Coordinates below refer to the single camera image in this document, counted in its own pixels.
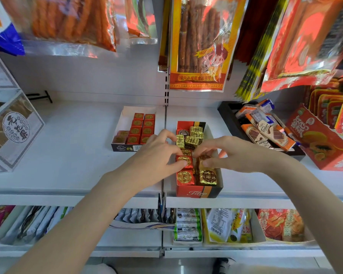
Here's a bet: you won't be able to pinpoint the person's left hand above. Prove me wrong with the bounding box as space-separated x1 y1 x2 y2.
101 129 189 195

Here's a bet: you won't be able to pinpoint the person's right hand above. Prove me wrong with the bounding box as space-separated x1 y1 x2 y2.
193 136 291 176

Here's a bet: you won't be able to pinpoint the wafer bar packets group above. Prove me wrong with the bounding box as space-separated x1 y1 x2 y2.
236 99 297 151

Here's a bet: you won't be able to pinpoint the heap of gold candies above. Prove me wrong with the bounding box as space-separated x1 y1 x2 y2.
176 126 218 186

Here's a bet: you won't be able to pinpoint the black plastic tray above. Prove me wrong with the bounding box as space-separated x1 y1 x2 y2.
217 101 306 162

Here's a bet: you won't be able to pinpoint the red Filer candy box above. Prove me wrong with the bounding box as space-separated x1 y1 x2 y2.
176 121 224 199

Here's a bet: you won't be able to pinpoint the white box of red chocolates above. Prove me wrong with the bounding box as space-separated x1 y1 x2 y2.
111 106 157 153

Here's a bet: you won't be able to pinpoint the person's right forearm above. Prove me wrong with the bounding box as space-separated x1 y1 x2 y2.
271 159 343 274

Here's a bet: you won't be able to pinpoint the person's left forearm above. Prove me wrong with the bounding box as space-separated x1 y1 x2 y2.
5 174 143 274

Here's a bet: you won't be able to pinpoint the red cardboard display box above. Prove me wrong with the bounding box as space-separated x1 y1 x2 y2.
285 104 343 172

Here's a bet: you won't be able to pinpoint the white metal shelf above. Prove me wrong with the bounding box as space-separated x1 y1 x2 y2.
0 51 343 259

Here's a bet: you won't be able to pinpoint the person's black shoe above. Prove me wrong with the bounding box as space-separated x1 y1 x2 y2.
211 257 236 274

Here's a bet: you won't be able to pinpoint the printed jar display box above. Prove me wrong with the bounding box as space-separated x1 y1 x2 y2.
0 53 45 173

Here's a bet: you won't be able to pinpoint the stack of green white packets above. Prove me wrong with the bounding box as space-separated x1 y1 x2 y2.
173 208 204 246

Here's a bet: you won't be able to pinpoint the red orange snack packets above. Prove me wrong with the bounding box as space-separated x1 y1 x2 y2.
257 208 306 243

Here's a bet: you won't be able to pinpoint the yellow black striped bags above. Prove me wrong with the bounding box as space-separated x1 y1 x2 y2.
235 0 289 102

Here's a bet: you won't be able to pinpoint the row of red snack packets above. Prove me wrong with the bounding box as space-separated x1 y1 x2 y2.
304 76 343 137

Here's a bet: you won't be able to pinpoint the dark brown snack bag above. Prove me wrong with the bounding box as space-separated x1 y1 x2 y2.
157 0 172 73

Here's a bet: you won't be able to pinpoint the yellow red bag brown sticks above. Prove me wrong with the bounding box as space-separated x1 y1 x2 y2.
168 0 250 92

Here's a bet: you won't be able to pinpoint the black metal hook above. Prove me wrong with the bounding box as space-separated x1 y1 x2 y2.
26 90 53 104

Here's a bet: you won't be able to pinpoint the red orange snack bag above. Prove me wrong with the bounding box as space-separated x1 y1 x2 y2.
260 0 343 93

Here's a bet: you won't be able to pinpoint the dark red snack bag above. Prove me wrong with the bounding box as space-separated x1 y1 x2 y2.
234 0 280 65

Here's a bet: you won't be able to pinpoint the clear green print snack bag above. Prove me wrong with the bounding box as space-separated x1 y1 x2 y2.
123 0 158 45

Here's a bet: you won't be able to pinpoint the clear bag of orange sticks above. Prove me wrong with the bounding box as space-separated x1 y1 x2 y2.
0 0 118 59

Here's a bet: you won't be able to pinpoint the white blue snack bag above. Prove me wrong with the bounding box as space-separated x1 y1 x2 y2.
0 0 26 57

